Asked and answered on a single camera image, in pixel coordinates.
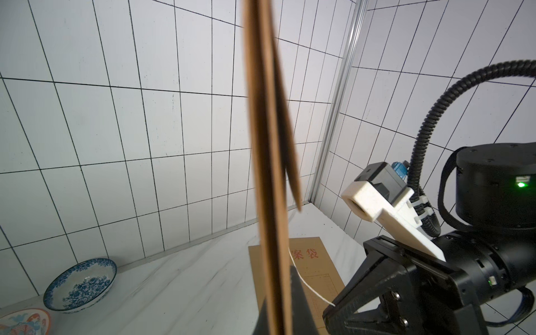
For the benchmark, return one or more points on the blue white patterned bowl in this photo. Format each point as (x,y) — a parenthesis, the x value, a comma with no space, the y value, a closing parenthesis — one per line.
(80,286)

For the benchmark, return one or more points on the brown kraft file bag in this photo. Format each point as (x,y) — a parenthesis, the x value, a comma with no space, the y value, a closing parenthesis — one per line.
(274,160)

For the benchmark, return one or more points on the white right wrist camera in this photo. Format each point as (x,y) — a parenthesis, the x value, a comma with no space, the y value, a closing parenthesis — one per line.
(379,194)

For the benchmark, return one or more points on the lower brown kraft file bags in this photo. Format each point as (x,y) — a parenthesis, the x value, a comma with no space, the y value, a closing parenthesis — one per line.
(316,267)

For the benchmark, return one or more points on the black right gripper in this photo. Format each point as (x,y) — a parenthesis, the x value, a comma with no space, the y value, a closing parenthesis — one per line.
(401,291)

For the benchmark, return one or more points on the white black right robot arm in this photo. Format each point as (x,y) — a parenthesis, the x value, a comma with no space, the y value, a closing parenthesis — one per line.
(486,196)

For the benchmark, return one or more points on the red blue patterned bowl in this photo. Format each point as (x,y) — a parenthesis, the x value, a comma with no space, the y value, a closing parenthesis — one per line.
(26,321)

